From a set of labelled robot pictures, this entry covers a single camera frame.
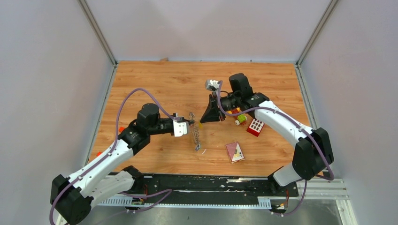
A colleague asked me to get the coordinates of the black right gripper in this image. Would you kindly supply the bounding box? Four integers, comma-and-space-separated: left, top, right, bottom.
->
200, 92, 240, 123

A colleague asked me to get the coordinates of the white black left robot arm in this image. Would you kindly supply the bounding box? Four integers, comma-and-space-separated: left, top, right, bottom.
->
50, 103, 194, 225

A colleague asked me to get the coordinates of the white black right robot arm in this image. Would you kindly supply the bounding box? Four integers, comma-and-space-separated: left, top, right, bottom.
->
200, 73, 334, 196

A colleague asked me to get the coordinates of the toy brick car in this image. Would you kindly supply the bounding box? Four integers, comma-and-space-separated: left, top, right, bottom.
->
227, 107, 247, 126

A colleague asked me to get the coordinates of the playing card box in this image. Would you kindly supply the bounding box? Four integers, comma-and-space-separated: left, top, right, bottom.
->
225, 142, 245, 164

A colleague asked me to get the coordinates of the red white toy brick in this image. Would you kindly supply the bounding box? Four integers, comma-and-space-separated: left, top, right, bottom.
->
246, 119, 264, 137

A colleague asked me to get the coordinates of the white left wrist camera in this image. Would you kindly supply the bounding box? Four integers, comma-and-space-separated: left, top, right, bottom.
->
173, 120, 189, 137

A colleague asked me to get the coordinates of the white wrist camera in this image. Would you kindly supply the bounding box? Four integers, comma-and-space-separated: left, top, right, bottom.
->
173, 120, 189, 137
205, 79, 219, 91

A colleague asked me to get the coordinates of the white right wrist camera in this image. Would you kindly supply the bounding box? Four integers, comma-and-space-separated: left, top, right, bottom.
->
205, 79, 219, 91

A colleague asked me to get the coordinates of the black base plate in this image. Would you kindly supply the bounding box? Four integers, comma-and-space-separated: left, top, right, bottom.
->
126, 173, 299, 206

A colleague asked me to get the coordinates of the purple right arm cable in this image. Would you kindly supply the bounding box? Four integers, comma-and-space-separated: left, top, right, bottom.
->
216, 80, 335, 217

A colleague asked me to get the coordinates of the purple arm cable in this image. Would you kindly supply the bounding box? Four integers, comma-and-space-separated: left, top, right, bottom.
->
49, 88, 184, 225
216, 80, 335, 217

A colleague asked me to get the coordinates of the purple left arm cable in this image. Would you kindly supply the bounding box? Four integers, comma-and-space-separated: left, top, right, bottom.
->
49, 88, 184, 225

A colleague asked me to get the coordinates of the slotted white cable duct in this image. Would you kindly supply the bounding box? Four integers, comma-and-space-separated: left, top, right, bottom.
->
99, 196, 272, 210

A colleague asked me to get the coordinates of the aluminium frame rail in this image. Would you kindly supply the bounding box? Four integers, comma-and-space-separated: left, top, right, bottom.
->
305, 178, 349, 200

